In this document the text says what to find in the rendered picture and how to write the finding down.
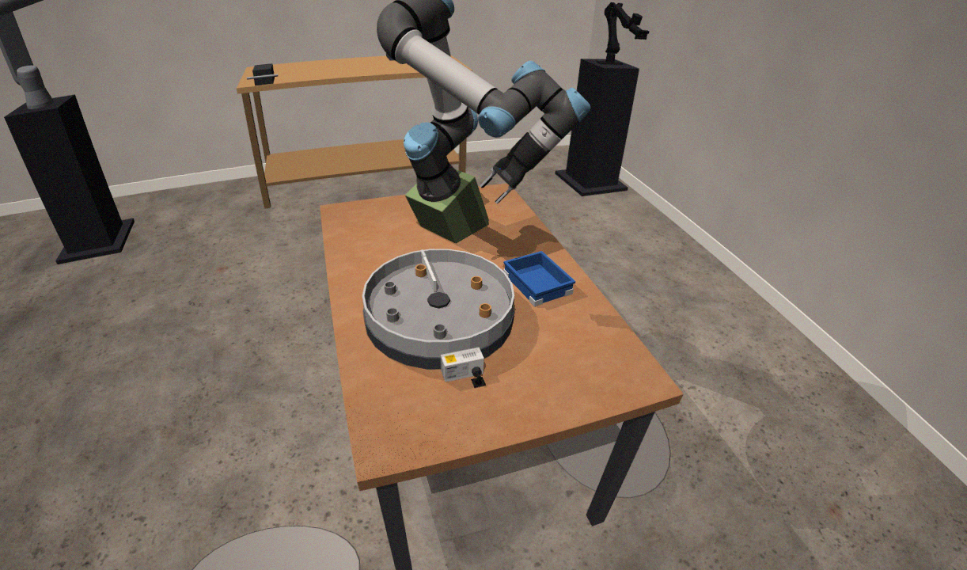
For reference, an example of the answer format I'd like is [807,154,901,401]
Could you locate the blue crate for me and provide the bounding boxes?
[503,251,575,306]

